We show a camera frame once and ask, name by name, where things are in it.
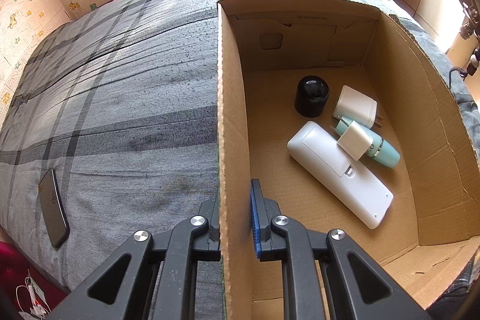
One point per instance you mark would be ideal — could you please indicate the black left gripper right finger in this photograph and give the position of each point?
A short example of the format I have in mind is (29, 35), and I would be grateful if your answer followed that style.
(325, 275)

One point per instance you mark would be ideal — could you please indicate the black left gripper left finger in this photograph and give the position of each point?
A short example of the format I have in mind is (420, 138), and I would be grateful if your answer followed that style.
(149, 276)

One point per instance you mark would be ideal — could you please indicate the brown cardboard box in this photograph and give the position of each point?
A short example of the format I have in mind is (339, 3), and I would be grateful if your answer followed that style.
(431, 230)

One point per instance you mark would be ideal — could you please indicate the white rectangular remote case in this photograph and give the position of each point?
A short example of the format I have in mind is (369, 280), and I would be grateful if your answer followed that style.
(349, 180)

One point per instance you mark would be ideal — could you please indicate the black smartphone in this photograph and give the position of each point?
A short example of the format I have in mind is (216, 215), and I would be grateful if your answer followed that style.
(52, 209)

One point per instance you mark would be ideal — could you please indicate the mint green tube bottle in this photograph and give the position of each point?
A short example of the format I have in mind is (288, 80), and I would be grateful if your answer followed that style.
(382, 151)

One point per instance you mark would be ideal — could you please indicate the small white charger plug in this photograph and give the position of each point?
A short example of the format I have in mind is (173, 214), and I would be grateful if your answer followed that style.
(353, 139)

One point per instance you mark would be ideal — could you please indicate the grey plaid bed cover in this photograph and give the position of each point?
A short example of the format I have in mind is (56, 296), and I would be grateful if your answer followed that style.
(123, 105)

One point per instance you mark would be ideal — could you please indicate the large white charger plug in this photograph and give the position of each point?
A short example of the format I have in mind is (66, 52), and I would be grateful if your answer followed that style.
(357, 106)

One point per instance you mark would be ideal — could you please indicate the black domed cylinder object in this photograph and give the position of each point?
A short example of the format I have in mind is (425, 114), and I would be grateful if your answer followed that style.
(312, 93)

